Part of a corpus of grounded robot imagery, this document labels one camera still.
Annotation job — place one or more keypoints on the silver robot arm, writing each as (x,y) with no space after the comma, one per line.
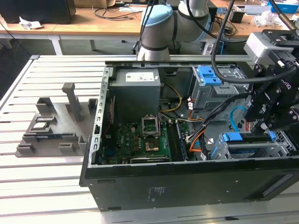
(158,30)

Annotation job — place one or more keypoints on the large black box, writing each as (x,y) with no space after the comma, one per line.
(35,10)

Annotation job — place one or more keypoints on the blue plastic cage latch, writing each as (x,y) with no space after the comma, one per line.
(209,75)

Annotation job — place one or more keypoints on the wooden desk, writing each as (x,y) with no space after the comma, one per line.
(93,25)

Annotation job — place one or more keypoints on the hard disk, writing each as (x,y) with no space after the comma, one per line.
(233,137)

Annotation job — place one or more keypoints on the square brown chipset chip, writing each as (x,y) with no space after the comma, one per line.
(152,146)

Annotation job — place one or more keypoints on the black RAM slot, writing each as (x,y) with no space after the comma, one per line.
(172,142)

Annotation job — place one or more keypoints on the crumpled white paper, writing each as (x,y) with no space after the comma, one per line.
(30,23)

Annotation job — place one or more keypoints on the green motherboard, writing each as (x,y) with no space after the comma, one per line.
(130,144)

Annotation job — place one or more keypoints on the black graphics card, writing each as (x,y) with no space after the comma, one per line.
(149,160)

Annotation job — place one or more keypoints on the silver CPU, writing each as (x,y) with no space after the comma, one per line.
(40,127)

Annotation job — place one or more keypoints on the grey metal disk bay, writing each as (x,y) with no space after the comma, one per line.
(280,147)

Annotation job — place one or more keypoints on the grey parts rack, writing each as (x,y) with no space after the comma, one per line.
(60,121)

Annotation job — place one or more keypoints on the CPU socket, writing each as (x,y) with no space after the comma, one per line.
(150,126)

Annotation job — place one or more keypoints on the blue RAM stick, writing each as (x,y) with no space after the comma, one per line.
(46,135)

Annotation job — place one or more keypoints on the blue cardboard box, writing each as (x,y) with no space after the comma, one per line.
(285,7)

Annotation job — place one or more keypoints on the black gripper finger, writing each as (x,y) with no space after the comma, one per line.
(264,98)
(285,119)

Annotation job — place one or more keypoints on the black PC case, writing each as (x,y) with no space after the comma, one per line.
(187,186)

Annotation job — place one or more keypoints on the grey metal drive cage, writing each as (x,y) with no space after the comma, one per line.
(203,98)

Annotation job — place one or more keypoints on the grey power supply unit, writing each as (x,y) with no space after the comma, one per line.
(133,98)

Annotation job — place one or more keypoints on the crumpled clear plastic bag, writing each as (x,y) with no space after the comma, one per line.
(266,18)

